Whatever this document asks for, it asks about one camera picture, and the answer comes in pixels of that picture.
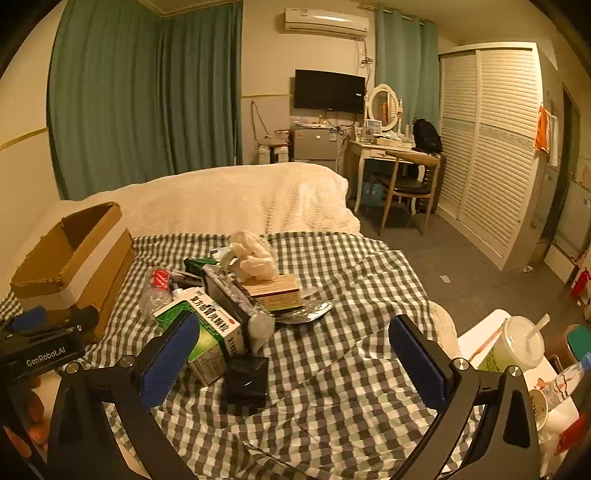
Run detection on green white medicine box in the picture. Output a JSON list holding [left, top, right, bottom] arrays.
[[154, 287, 243, 387]]

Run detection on silver blister pack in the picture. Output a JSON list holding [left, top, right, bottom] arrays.
[[272, 300, 334, 326]]

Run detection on teal curtain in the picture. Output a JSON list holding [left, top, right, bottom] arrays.
[[375, 7, 439, 134], [159, 2, 244, 176], [47, 0, 169, 200]]

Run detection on white air conditioner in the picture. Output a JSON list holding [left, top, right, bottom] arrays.
[[283, 7, 371, 37]]

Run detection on plastic cup with straw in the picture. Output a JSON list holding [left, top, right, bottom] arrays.
[[478, 314, 551, 374]]

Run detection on green foil packet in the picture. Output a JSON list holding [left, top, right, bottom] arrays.
[[184, 257, 222, 278]]

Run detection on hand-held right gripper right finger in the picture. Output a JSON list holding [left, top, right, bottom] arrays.
[[388, 315, 541, 480]]

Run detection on paper noodle cup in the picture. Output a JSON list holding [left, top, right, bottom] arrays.
[[529, 388, 550, 432]]

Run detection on white hanging towel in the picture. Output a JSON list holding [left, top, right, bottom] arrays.
[[549, 115, 560, 168]]

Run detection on white dressing table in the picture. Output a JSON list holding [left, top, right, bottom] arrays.
[[347, 134, 444, 213]]

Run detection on white fluffy blanket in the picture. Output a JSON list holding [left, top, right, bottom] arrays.
[[58, 161, 458, 356]]

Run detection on grey checkered blanket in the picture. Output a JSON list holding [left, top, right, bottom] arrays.
[[0, 231, 467, 480]]

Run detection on red fire extinguisher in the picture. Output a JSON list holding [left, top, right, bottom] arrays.
[[570, 269, 591, 298]]

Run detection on black backpack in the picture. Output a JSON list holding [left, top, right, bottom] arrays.
[[412, 119, 444, 154]]

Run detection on orange hanging cloth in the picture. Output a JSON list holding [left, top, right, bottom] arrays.
[[534, 106, 552, 153]]

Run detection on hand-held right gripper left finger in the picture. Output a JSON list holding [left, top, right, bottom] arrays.
[[46, 311, 204, 480]]

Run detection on clear packet with red label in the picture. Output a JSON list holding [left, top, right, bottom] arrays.
[[140, 267, 175, 319]]

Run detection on wooden chair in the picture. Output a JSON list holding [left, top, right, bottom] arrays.
[[367, 150, 441, 236]]

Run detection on silver mini fridge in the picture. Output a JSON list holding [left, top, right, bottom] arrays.
[[291, 127, 340, 172]]

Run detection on brown cardboard box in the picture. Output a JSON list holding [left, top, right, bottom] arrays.
[[10, 202, 136, 344]]

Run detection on white side table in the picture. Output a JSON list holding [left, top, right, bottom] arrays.
[[457, 308, 580, 444]]

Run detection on grey wrapped long packet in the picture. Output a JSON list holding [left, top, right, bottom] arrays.
[[202, 264, 276, 355]]

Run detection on black pouch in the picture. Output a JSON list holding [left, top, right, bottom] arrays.
[[225, 354, 269, 406]]

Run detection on clear plastic bottle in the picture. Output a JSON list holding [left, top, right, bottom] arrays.
[[542, 353, 591, 409]]

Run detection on white drawer stack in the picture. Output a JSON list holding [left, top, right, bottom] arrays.
[[257, 143, 291, 164]]

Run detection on brown tissue box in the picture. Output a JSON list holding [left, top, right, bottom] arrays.
[[241, 274, 302, 311]]

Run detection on black wall television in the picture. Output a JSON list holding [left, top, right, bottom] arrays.
[[294, 69, 366, 114]]

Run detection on white oval mirror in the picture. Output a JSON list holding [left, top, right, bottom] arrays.
[[368, 84, 402, 134]]

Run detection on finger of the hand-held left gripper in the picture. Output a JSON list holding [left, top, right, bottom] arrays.
[[9, 305, 47, 330], [44, 307, 100, 337]]

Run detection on person's left hand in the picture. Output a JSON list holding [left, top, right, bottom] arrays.
[[4, 376, 49, 457]]

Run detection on white louvered wardrobe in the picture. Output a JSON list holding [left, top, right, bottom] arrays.
[[436, 42, 546, 272]]

